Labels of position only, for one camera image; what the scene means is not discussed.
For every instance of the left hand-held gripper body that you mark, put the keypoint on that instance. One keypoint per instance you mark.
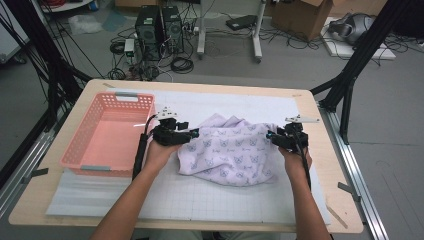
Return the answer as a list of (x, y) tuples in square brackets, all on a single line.
[(166, 135)]

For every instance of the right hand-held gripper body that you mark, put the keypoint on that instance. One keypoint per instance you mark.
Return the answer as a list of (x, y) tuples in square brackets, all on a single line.
[(293, 140)]

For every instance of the lilac printed towel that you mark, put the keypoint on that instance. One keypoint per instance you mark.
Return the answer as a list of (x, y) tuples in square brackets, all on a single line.
[(230, 153)]

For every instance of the pink plastic basket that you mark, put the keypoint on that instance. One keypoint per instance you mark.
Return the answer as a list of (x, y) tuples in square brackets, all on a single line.
[(110, 143)]

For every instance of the person's left hand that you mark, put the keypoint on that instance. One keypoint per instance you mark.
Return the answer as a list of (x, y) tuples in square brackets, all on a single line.
[(156, 156)]

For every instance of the person's right hand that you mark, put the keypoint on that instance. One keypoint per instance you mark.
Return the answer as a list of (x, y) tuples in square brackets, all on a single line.
[(296, 166)]

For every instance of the white grid mat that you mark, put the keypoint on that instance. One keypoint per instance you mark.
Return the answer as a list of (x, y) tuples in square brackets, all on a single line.
[(200, 100)]

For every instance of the tan tape strip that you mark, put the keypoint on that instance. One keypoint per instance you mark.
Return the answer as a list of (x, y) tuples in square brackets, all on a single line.
[(336, 216)]

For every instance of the white metal stand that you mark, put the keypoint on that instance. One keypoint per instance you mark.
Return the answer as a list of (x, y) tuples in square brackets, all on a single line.
[(201, 33)]

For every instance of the small white device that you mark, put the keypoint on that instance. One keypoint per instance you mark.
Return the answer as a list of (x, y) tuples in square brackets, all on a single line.
[(129, 46)]

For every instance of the slim black computer tower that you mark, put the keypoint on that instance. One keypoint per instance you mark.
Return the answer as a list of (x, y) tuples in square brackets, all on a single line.
[(173, 30)]

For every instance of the large black computer tower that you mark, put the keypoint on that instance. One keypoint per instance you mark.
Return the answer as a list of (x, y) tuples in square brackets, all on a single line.
[(148, 33)]

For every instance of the person's grey trousers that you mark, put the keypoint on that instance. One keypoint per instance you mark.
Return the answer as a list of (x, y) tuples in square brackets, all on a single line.
[(180, 236)]

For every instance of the white floor board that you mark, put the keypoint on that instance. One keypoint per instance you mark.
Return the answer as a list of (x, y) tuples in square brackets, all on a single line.
[(346, 50)]

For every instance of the white foam sheet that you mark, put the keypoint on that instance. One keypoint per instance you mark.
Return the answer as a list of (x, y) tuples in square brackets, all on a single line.
[(83, 196)]

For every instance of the open cardboard box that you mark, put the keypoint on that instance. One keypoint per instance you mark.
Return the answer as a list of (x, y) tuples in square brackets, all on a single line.
[(300, 20)]

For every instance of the black flat device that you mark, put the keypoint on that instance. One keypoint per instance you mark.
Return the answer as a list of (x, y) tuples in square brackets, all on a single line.
[(241, 22)]

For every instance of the teal floor sheet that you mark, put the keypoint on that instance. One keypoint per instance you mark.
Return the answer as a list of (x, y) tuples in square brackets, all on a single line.
[(115, 20)]

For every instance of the grey rounded device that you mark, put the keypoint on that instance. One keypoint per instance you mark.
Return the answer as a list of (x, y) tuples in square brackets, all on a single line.
[(356, 26)]

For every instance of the flat cardboard box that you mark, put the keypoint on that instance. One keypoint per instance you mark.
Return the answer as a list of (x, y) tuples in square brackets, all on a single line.
[(133, 3)]

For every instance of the clear plastic bag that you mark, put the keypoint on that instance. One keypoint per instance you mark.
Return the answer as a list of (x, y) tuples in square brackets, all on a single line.
[(83, 25)]

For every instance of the white round table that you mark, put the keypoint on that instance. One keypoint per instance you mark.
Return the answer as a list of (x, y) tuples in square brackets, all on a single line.
[(66, 7)]

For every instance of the white cabinet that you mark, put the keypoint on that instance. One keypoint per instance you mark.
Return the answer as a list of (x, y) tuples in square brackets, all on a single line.
[(10, 40)]

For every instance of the aluminium rail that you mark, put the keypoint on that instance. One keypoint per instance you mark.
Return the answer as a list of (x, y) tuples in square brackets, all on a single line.
[(353, 166), (33, 151)]

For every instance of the grey metal bracket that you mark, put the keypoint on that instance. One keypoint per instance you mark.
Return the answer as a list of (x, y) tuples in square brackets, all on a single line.
[(346, 188), (38, 172)]

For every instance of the black metal frame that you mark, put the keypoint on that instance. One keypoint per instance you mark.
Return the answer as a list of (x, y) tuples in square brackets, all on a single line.
[(43, 43), (366, 50)]

